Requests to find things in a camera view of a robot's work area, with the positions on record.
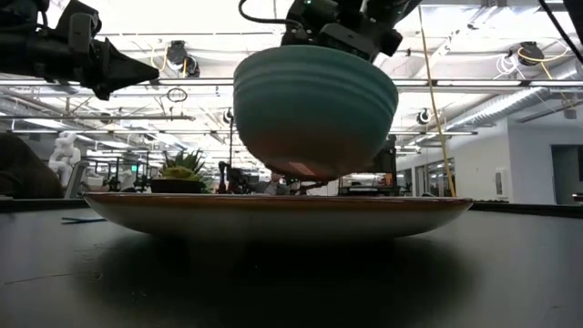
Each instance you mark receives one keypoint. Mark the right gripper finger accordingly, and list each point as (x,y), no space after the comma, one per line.
(350,41)

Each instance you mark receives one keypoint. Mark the green succulent plant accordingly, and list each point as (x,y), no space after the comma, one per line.
(182,171)

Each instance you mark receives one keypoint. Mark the black camera rig frame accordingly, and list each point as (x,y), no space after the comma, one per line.
(231,136)

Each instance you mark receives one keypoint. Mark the black background robot arm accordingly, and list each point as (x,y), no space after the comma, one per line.
(234,177)

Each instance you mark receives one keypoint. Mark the black monitor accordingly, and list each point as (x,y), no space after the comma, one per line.
(388,159)

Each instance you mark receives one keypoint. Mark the pink ceramic plate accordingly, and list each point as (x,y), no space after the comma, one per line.
(273,218)

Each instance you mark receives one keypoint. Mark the teal ribbed bowl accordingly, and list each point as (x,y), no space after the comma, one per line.
(314,105)

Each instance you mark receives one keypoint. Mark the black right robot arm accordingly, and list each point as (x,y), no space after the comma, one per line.
(391,9)

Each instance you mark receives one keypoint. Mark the long ceiling light strip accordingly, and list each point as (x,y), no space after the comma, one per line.
(191,82)

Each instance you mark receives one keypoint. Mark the person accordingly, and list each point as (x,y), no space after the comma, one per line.
(273,187)
(25,173)

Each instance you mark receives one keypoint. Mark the black plant pot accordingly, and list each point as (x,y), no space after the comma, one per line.
(177,187)

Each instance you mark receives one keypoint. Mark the silver air duct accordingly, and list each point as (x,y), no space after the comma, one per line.
(496,109)

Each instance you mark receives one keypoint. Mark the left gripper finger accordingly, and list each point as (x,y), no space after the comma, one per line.
(118,68)

